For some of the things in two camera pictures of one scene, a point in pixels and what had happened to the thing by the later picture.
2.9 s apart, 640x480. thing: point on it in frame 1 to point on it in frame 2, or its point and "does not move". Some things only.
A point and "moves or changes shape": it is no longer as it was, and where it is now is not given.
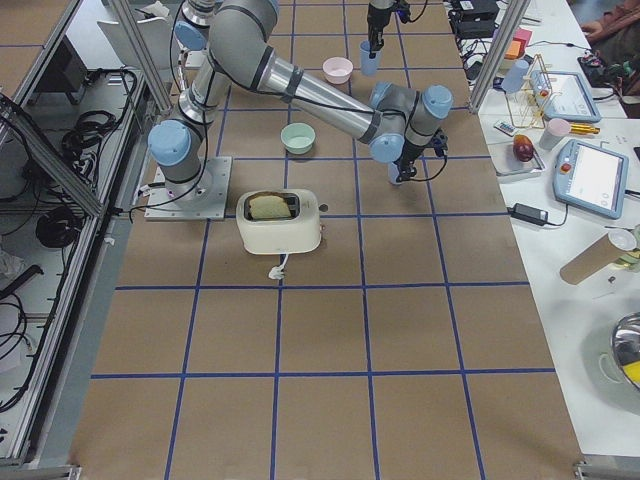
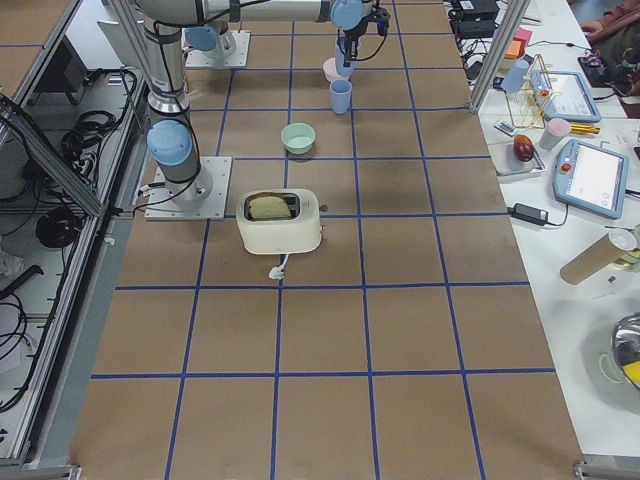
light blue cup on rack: x=515 y=76 does not move
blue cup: x=393 y=173 moves or changes shape
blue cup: x=369 y=66 to x=340 y=57
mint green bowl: x=297 y=138 does not move
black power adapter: x=529 y=213 does not move
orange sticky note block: x=514 y=49 does not move
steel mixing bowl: x=625 y=341 does not move
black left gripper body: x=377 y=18 to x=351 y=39
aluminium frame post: x=498 y=54 does not move
